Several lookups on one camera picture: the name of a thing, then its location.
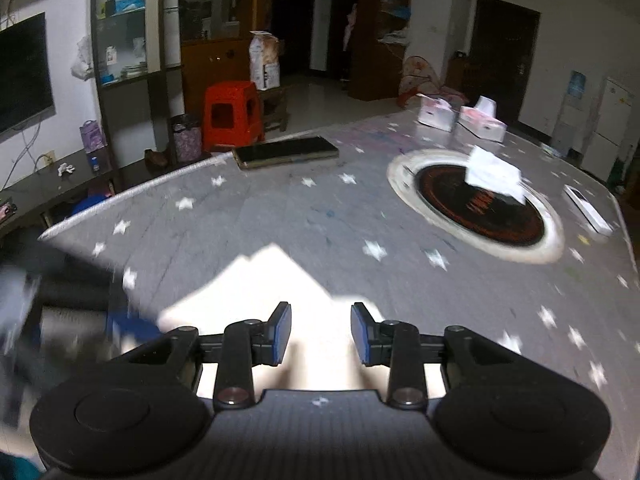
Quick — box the black television screen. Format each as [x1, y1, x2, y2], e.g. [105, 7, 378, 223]
[0, 13, 54, 132]

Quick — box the round black induction cooktop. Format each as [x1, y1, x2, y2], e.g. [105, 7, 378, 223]
[386, 150, 565, 264]

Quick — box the small flat packet on table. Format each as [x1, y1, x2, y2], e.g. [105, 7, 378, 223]
[540, 144, 562, 158]

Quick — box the dark entrance door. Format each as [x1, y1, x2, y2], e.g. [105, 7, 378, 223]
[463, 0, 541, 125]

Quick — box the white paper bag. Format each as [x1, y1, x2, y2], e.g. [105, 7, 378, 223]
[248, 30, 280, 91]

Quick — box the water dispenser with blue bottle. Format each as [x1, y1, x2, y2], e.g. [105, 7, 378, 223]
[551, 70, 587, 157]

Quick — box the pink tissue box with tissue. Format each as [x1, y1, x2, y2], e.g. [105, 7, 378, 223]
[458, 96, 506, 143]

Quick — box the red plastic stool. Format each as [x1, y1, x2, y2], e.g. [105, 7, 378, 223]
[202, 80, 265, 152]

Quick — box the white refrigerator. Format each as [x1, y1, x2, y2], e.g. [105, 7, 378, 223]
[580, 77, 634, 182]

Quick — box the white remote control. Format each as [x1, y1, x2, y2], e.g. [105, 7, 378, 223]
[564, 184, 613, 236]

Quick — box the cream garment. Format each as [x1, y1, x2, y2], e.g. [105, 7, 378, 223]
[117, 242, 452, 401]

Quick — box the loose white tissue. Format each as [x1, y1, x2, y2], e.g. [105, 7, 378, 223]
[464, 146, 525, 205]

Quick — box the strawberry print pet bed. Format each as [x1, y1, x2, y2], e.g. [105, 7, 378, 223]
[396, 55, 469, 110]

